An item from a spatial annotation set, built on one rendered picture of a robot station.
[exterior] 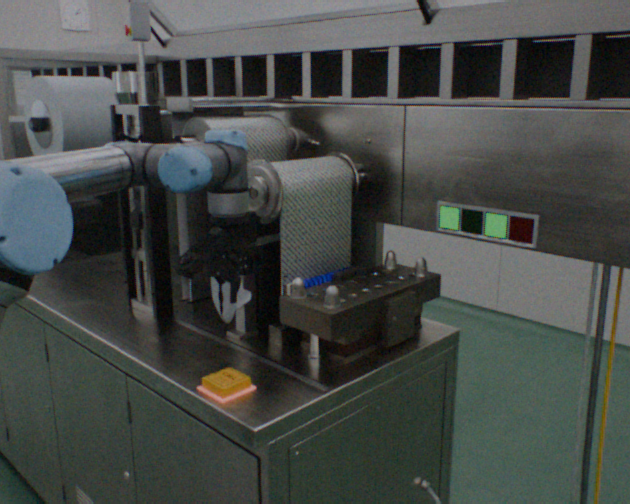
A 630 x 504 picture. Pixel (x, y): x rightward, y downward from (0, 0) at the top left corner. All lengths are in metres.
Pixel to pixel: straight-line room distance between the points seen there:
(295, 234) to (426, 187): 0.34
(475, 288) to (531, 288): 0.40
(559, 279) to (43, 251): 3.52
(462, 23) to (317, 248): 0.60
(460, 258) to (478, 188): 2.89
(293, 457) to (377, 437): 0.26
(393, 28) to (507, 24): 0.30
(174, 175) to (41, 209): 0.34
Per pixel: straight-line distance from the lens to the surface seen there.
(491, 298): 4.23
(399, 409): 1.44
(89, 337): 1.61
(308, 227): 1.43
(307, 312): 1.30
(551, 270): 3.99
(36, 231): 0.71
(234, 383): 1.22
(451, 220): 1.45
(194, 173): 0.99
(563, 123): 1.32
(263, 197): 1.37
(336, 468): 1.33
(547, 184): 1.34
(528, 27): 1.37
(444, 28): 1.47
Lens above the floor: 1.47
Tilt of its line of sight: 14 degrees down
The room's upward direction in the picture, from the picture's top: straight up
